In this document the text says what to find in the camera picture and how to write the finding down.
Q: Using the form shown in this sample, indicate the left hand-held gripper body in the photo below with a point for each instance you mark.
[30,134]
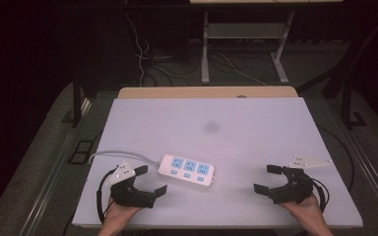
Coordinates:
[134,197]

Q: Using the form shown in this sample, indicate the person's left hand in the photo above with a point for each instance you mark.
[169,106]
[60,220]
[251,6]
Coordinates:
[116,214]

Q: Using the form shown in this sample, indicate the white metal desk frame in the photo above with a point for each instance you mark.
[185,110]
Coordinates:
[205,49]

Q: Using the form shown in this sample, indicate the black rectangular floor frame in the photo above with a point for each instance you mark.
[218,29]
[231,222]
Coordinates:
[82,151]

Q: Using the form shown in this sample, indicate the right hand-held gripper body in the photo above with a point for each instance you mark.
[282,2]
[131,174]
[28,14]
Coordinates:
[293,191]

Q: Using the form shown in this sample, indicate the aluminium floor rail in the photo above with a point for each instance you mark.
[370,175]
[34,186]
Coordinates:
[55,164]
[370,164]

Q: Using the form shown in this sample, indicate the white power strip blue sockets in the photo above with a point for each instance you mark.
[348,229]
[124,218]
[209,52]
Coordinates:
[187,170]

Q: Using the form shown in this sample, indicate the person's right hand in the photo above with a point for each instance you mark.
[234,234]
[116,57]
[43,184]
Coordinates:
[306,211]

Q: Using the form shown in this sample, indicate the black metal stand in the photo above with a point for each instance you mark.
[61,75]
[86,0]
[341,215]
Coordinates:
[347,98]
[76,98]

